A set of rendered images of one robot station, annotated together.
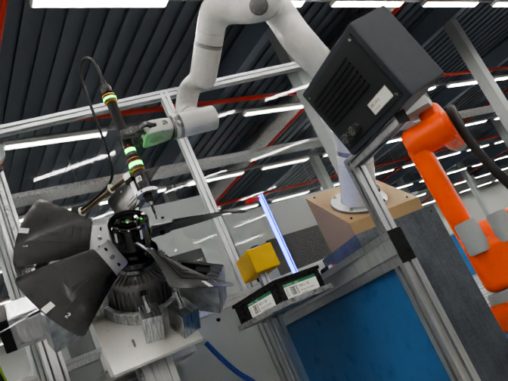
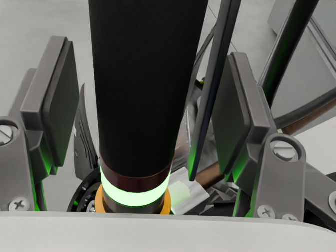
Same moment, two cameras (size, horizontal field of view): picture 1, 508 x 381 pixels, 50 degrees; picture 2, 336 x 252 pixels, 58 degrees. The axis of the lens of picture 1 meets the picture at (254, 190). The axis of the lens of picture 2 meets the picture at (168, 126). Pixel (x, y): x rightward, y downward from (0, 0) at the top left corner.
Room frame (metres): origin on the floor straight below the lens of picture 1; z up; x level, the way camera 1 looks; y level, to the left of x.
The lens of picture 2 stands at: (1.64, 0.23, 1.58)
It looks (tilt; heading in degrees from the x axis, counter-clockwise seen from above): 48 degrees down; 106
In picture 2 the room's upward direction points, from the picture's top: 10 degrees clockwise
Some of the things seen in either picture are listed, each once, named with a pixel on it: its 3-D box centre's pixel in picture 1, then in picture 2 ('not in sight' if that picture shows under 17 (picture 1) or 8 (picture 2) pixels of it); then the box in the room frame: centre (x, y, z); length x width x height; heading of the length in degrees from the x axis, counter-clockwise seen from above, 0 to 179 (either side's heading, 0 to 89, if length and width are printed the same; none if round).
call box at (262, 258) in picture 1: (258, 264); not in sight; (2.02, 0.10, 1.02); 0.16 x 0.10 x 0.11; 25
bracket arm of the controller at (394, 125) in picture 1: (373, 143); not in sight; (1.18, -0.29, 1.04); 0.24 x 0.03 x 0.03; 25
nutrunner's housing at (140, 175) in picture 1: (125, 137); not in sight; (1.60, 0.30, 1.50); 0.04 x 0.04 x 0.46
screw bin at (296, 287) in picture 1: (279, 297); not in sight; (1.53, 0.06, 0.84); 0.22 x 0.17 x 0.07; 40
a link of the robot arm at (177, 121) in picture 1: (175, 126); not in sight; (1.68, 0.15, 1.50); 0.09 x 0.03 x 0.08; 25
